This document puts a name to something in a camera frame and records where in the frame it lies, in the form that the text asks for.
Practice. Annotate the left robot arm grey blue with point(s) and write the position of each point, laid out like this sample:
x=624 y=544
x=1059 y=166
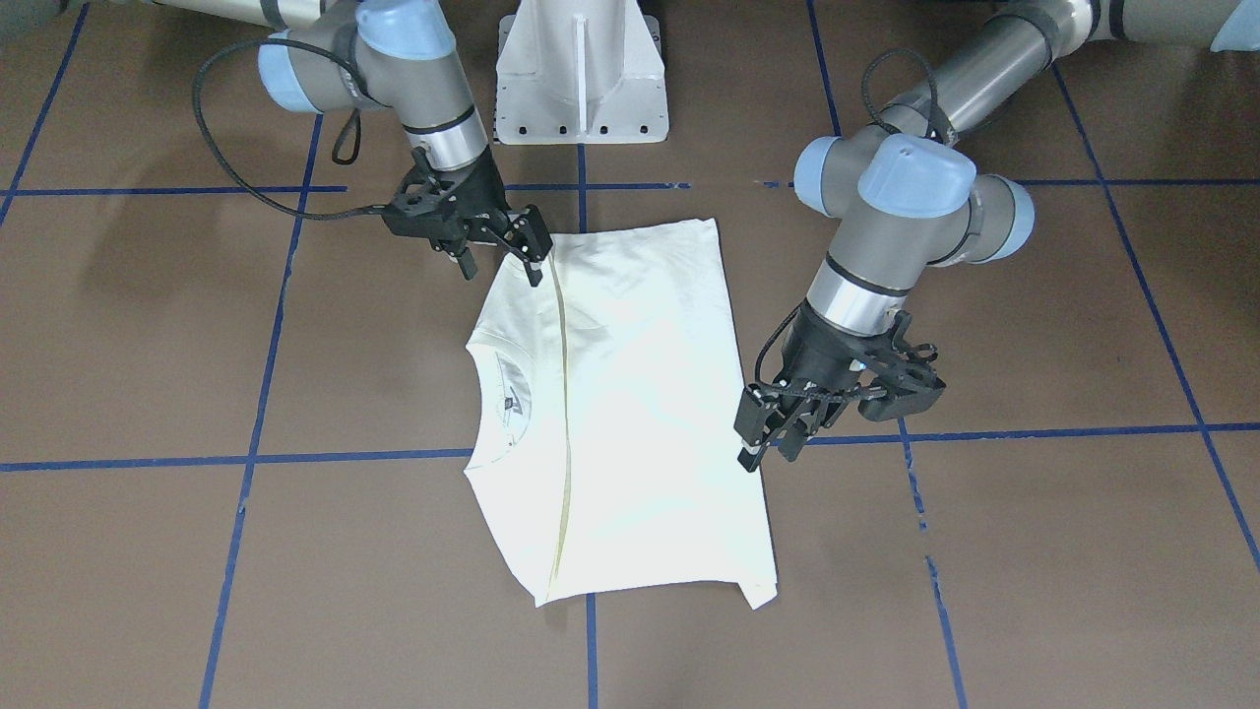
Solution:
x=906 y=200

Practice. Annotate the cream long-sleeve printed shirt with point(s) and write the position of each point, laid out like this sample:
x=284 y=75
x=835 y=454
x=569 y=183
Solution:
x=606 y=457

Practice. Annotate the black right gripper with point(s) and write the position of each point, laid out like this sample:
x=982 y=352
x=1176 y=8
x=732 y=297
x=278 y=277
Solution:
x=484 y=191

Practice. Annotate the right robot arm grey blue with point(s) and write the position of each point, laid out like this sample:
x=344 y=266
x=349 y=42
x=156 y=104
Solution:
x=401 y=56

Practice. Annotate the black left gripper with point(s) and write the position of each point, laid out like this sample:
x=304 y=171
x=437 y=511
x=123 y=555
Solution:
x=820 y=356

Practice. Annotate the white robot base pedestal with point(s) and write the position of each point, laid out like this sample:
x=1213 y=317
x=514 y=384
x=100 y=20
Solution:
x=580 y=72

